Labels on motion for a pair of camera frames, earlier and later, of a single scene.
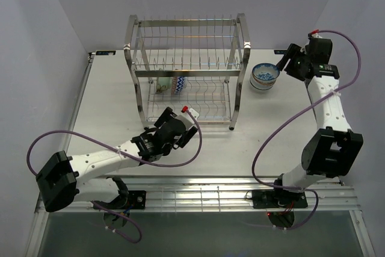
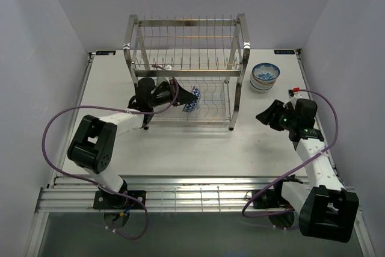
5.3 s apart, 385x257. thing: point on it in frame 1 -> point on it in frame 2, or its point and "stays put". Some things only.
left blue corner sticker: (106, 53) stays put
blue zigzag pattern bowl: (179, 84) -> (190, 106)
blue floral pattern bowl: (265, 73) stays put
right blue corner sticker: (280, 52) stays put
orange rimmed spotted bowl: (267, 82) stays put
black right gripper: (292, 53) -> (276, 108)
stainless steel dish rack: (200, 64) stays put
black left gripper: (166, 115) -> (184, 97)
